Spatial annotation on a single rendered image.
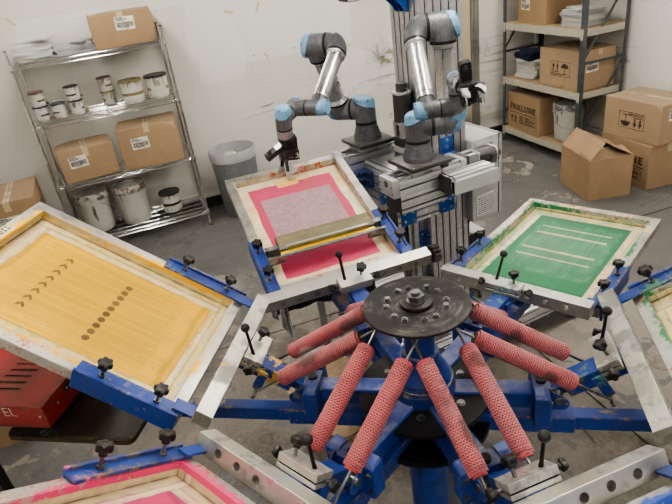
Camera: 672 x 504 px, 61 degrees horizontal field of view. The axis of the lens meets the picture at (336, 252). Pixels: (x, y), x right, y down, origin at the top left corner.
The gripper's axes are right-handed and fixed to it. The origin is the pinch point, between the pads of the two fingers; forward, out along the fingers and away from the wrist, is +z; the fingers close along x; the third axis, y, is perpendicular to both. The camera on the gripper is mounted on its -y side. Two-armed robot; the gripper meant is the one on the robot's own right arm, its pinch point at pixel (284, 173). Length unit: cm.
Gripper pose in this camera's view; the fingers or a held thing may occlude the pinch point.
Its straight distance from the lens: 281.1
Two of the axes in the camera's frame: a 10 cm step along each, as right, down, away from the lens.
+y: 9.3, -2.6, 2.5
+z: 0.3, 7.4, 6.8
